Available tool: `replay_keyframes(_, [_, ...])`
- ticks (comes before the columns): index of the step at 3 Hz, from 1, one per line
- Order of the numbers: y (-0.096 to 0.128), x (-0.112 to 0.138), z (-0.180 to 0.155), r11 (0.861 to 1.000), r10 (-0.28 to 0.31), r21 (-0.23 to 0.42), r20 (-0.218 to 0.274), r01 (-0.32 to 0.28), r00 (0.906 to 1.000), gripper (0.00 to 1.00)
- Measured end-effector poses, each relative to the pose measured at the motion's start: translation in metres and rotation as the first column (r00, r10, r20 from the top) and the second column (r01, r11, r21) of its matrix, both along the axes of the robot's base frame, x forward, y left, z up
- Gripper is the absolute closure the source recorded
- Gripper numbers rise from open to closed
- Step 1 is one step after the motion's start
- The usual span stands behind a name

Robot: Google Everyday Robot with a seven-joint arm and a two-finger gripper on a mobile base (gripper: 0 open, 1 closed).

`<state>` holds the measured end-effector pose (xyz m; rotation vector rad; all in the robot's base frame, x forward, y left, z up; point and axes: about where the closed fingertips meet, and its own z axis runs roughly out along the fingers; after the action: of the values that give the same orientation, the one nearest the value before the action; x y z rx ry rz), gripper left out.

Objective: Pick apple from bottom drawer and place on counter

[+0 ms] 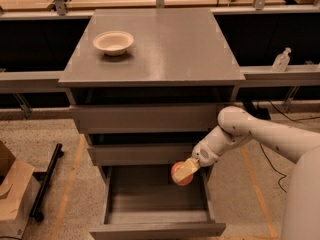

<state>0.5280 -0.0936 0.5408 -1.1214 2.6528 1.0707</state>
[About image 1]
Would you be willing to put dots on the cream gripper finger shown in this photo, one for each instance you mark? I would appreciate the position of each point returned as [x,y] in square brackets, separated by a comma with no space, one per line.
[189,167]

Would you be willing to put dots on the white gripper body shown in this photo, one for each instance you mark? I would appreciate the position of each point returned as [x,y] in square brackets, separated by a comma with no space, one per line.
[203,152]

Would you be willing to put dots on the red apple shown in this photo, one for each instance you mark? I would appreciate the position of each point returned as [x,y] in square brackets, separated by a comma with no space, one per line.
[183,182]

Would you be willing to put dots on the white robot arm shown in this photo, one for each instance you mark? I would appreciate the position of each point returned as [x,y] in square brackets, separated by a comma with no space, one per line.
[235,127]

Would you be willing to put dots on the grey middle drawer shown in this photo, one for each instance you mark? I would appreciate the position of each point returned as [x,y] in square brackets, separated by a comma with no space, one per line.
[149,154]

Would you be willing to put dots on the grey top drawer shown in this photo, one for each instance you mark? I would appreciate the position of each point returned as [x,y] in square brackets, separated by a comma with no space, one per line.
[145,118]

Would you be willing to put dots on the grey open bottom drawer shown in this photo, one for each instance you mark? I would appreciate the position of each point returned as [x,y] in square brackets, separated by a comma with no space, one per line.
[142,203]

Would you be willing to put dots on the grey drawer cabinet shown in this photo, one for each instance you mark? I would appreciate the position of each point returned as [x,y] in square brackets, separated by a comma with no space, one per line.
[179,56]

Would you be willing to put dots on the black floor power box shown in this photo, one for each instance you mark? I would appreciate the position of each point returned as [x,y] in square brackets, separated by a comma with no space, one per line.
[256,110]

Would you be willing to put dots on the clear sanitizer pump bottle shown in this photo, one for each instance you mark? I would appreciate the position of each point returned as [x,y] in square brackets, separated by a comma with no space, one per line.
[282,60]

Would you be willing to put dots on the white paper bowl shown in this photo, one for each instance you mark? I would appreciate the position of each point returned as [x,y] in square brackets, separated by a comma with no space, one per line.
[113,43]

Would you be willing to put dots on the black metal bar stand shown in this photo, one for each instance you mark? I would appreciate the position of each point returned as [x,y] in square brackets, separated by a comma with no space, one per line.
[44,178]

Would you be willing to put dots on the brown cardboard box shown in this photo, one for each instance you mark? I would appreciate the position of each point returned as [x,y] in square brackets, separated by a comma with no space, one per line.
[18,190]

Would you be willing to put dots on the grey metal rail frame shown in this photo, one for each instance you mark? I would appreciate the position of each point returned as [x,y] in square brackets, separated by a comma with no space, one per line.
[28,36]

